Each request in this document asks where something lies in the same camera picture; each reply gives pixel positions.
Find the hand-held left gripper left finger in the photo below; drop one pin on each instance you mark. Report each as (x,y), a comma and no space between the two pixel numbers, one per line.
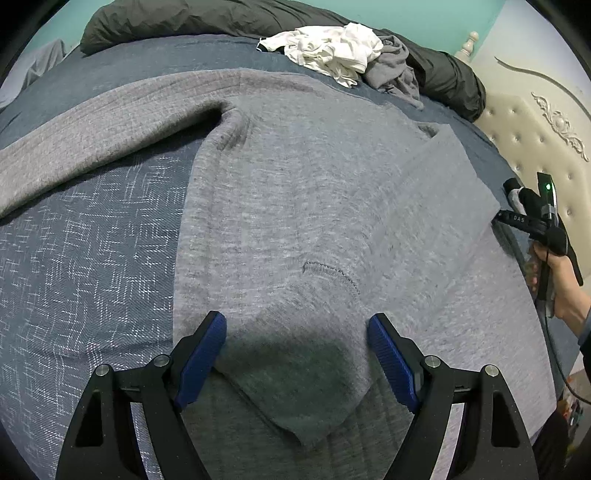
(203,355)

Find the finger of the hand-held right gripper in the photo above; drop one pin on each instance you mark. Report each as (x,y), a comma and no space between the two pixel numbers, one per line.
(505,217)

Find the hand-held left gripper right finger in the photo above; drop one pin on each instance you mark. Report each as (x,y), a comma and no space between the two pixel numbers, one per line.
(392,355)

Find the grey knit sweater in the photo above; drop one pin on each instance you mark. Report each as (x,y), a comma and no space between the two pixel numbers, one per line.
(300,184)

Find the person's right forearm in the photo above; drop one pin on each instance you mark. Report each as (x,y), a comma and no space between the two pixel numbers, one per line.
(579,314)

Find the person's right hand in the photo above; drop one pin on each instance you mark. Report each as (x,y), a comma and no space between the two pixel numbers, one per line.
(563,277)

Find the black and grey folded garment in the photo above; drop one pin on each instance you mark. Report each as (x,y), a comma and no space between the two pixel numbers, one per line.
(526,198)

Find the cream tufted headboard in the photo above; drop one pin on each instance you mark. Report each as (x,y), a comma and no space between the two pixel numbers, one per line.
(521,124)

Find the blue bed sheet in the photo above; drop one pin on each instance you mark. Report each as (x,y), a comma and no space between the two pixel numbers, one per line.
(92,254)

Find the white bedpost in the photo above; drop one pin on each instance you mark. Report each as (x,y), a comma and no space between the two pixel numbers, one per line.
(468,46)

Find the colourful printed box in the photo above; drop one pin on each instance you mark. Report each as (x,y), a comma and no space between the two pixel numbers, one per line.
(575,410)

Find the person's black trouser leg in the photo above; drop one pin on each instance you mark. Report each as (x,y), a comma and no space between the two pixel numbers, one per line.
(551,447)

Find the grey crumpled garment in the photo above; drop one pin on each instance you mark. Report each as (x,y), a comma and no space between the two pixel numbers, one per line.
(392,69)

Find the white crumpled garment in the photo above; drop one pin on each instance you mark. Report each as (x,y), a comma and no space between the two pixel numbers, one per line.
(332,46)

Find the dark grey duvet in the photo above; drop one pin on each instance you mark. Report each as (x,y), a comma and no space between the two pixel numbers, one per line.
(161,23)

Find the light blue sheet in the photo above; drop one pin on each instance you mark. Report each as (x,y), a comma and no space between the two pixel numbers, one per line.
(37,64)

